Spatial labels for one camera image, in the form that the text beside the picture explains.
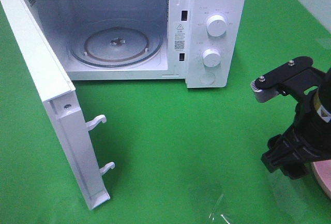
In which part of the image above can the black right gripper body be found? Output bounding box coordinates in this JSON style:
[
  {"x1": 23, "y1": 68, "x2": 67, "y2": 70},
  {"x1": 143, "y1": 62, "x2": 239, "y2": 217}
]
[{"x1": 281, "y1": 67, "x2": 330, "y2": 136}]

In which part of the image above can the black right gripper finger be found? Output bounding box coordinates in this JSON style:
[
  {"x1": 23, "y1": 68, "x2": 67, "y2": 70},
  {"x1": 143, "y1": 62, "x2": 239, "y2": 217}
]
[
  {"x1": 261, "y1": 121, "x2": 330, "y2": 174},
  {"x1": 267, "y1": 135, "x2": 310, "y2": 180}
]

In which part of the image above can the pink plastic plate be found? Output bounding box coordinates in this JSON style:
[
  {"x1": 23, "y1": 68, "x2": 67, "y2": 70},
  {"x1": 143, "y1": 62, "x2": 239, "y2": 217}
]
[{"x1": 311, "y1": 160, "x2": 331, "y2": 198}]

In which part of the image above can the round door release button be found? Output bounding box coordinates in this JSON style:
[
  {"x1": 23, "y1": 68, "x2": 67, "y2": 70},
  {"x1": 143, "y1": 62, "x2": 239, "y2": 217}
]
[{"x1": 200, "y1": 72, "x2": 215, "y2": 85}]

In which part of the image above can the white microwave door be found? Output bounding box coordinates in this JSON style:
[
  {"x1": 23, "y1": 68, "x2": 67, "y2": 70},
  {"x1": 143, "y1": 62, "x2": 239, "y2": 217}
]
[{"x1": 1, "y1": 0, "x2": 115, "y2": 210}]

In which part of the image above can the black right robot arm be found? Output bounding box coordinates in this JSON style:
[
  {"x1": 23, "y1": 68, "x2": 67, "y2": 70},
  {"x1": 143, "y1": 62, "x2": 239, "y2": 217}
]
[{"x1": 261, "y1": 67, "x2": 330, "y2": 180}]

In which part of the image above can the green table mat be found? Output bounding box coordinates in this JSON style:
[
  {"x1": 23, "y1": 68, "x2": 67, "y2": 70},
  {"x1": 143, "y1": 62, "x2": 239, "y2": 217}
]
[{"x1": 1, "y1": 0, "x2": 330, "y2": 223}]

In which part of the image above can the white microwave oven body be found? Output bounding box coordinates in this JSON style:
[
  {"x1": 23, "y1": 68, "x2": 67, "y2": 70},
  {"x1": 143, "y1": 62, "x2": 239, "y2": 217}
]
[{"x1": 25, "y1": 0, "x2": 245, "y2": 88}]

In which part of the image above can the glass microwave turntable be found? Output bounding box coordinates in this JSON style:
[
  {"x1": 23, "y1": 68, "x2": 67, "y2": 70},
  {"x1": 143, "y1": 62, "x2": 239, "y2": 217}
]
[{"x1": 69, "y1": 19, "x2": 167, "y2": 68}]

